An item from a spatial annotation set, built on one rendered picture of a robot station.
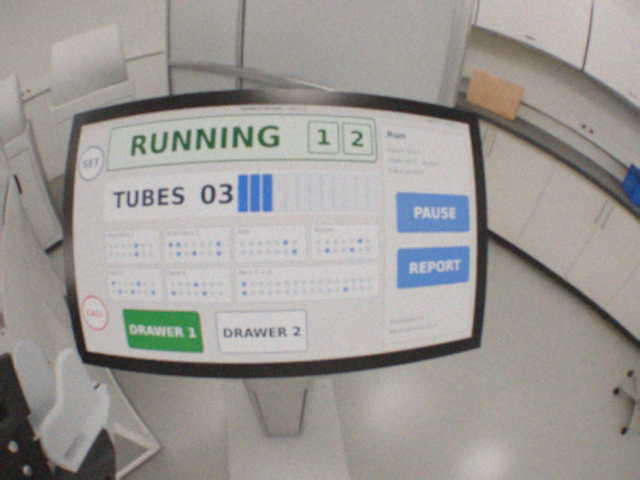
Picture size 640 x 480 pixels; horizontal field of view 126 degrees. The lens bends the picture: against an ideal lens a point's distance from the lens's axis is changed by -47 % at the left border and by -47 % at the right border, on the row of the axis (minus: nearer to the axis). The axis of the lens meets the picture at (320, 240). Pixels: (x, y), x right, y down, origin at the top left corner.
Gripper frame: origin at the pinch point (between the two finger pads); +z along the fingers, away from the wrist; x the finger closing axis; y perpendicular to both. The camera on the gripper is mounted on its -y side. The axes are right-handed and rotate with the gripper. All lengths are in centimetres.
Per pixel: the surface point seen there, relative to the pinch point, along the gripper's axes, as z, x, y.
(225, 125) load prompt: 15.0, -7.7, 21.7
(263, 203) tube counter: 15.0, -11.7, 13.5
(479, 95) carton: 151, -162, 111
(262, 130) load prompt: 15.0, -11.5, 21.0
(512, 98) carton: 131, -179, 105
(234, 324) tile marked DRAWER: 14.9, -8.3, 1.5
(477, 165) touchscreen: 15.0, -37.2, 18.5
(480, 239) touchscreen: 15.0, -37.0, 9.3
